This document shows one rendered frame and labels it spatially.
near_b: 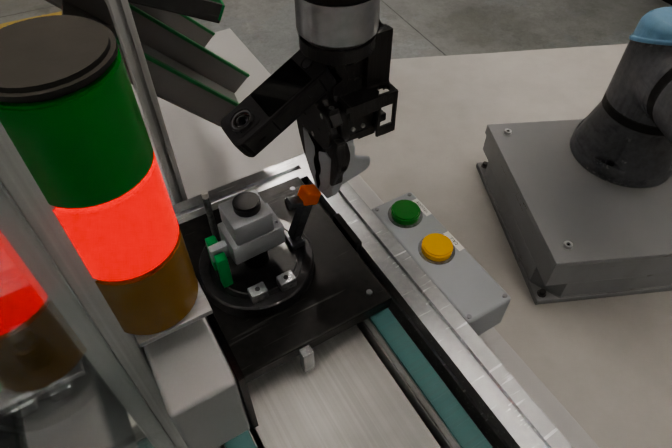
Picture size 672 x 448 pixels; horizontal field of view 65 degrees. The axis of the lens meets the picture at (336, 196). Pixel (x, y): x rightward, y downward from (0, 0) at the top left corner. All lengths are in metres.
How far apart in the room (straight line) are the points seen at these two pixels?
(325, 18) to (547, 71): 0.86
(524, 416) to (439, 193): 0.42
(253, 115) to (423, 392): 0.35
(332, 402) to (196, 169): 0.50
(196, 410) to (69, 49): 0.19
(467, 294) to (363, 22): 0.36
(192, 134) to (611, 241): 0.73
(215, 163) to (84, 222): 0.75
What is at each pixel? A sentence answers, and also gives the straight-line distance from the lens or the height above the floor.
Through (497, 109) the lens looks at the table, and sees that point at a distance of 1.12.
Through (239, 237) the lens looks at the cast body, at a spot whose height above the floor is 1.07.
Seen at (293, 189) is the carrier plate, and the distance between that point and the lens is 0.75.
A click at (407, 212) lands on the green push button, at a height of 0.97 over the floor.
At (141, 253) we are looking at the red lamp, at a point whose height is 1.33.
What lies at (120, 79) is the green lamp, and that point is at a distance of 0.21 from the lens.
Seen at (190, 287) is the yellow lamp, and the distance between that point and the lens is 0.30.
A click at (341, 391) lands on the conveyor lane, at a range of 0.65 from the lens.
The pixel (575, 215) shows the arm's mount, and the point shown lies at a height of 0.96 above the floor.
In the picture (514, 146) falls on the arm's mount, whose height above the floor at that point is 0.96.
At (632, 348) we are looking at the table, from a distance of 0.83.
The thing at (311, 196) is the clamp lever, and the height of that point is 1.07.
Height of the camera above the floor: 1.51
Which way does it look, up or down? 47 degrees down
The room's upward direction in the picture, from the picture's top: straight up
